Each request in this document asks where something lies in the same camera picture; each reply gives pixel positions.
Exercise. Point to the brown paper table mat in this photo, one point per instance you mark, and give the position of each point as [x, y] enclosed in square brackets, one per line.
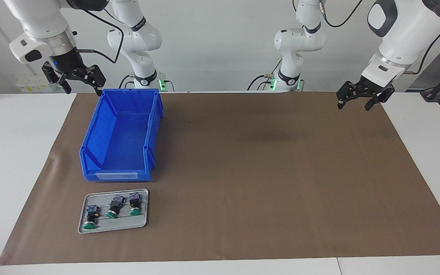
[262, 172]

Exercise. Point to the grey metal tray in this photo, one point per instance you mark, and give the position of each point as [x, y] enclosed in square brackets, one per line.
[120, 225]

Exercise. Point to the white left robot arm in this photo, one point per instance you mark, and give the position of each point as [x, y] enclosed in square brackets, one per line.
[414, 26]

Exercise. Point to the blue plastic storage bin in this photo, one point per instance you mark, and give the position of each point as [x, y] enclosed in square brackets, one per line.
[124, 137]

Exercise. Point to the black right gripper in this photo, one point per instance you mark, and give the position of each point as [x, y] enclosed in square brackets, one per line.
[67, 61]

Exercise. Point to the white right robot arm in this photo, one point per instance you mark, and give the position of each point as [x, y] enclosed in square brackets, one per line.
[40, 23]

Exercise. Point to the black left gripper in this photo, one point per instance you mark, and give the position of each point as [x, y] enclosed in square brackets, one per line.
[372, 87]

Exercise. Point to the white wall socket strip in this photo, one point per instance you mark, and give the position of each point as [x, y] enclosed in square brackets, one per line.
[33, 86]

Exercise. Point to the green push button switch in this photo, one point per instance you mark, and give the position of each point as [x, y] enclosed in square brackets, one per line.
[91, 214]
[114, 208]
[135, 202]

